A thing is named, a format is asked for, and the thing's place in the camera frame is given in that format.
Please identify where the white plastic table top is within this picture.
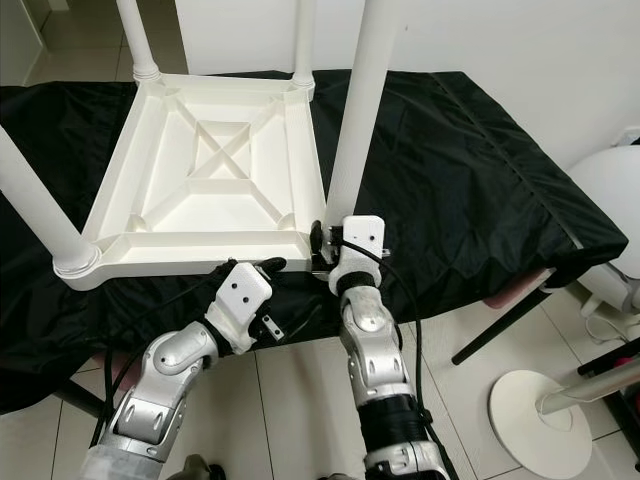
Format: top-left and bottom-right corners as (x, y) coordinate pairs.
(52, 72), (331, 293)

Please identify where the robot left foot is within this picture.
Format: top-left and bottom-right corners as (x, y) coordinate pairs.
(180, 455), (226, 480)

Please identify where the black metal table leg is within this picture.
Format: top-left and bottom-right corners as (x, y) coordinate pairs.
(50, 380), (106, 416)
(450, 295), (551, 366)

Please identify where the black cloth table cover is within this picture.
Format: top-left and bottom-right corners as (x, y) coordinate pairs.
(0, 68), (640, 416)

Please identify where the pink table edge piece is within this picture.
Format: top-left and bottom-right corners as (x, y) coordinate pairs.
(480, 268), (556, 309)

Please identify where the white round stand base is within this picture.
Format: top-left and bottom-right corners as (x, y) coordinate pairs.
(488, 370), (640, 479)

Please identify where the white round chair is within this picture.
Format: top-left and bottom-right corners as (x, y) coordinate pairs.
(565, 148), (640, 311)

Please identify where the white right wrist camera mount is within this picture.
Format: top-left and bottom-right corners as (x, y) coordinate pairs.
(328, 215), (387, 296)

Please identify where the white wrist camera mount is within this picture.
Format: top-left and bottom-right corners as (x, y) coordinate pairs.
(328, 215), (387, 296)
(205, 262), (276, 353)

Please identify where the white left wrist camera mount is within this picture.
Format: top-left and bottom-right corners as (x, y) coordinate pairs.
(205, 262), (276, 353)

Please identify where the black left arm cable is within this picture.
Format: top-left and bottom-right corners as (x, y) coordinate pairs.
(100, 262), (241, 441)

